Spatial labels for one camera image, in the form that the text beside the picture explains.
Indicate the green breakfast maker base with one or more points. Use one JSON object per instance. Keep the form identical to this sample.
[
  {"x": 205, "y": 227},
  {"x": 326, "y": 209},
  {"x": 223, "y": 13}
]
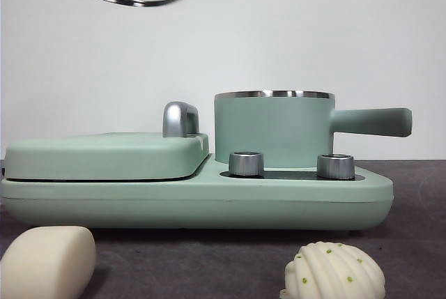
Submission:
[{"x": 174, "y": 205}]

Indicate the smooth white steamed bun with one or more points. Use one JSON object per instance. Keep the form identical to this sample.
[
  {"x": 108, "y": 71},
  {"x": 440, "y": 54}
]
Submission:
[{"x": 45, "y": 264}]

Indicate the ribbed white bun green dots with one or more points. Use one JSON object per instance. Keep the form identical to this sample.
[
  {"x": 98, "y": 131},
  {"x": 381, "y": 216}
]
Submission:
[{"x": 334, "y": 271}]

